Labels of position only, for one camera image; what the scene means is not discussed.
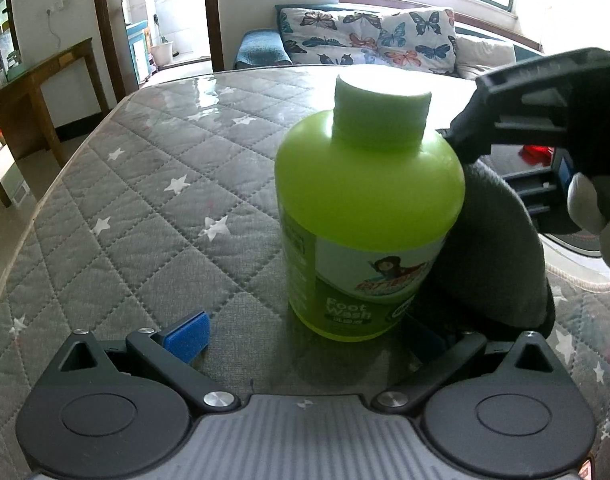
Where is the grey microfibre cloth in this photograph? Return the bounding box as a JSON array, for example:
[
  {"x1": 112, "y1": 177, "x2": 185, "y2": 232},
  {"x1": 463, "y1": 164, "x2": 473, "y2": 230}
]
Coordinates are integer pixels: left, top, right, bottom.
[{"x1": 404, "y1": 162, "x2": 555, "y2": 340}]

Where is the green foot wash bottle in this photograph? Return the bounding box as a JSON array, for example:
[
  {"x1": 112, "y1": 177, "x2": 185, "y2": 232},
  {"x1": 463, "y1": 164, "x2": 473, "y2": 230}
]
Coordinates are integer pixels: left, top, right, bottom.
[{"x1": 274, "y1": 65, "x2": 465, "y2": 342}]

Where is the white gloved right hand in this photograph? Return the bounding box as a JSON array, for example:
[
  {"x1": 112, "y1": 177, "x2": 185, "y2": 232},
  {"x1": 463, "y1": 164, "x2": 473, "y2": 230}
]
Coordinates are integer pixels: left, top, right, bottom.
[{"x1": 567, "y1": 172, "x2": 610, "y2": 269}]

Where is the red paper cutting ribbon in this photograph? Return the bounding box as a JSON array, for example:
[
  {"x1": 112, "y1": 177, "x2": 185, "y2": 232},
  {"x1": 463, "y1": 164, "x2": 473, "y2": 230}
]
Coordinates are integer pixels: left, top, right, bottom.
[{"x1": 520, "y1": 145, "x2": 555, "y2": 167}]

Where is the beige pillow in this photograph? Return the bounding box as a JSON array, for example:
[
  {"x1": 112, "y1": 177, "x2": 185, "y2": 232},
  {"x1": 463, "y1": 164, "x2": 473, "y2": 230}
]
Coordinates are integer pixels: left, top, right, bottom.
[{"x1": 456, "y1": 35, "x2": 516, "y2": 80}]

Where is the butterfly print cushion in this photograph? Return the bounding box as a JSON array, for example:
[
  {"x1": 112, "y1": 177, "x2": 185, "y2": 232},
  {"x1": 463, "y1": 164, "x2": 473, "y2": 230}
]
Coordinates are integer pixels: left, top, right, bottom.
[{"x1": 278, "y1": 8, "x2": 457, "y2": 74}]

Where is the dark wooden desk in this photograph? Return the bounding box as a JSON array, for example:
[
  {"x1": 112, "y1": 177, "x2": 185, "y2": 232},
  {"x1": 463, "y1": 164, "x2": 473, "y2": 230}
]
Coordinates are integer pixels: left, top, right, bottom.
[{"x1": 0, "y1": 37, "x2": 111, "y2": 208}]

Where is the white bucket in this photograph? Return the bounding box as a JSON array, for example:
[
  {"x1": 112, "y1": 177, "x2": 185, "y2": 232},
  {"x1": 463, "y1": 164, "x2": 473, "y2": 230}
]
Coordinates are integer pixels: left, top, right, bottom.
[{"x1": 151, "y1": 42, "x2": 174, "y2": 68}]

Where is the blue sofa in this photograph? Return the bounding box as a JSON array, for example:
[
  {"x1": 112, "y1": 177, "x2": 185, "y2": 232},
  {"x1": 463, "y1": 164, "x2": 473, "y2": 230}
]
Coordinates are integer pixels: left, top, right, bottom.
[{"x1": 234, "y1": 4, "x2": 539, "y2": 78}]

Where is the blue small cabinet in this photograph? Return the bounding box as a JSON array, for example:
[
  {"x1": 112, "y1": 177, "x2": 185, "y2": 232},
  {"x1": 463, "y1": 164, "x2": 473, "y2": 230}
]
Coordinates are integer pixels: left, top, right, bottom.
[{"x1": 126, "y1": 20, "x2": 151, "y2": 84}]

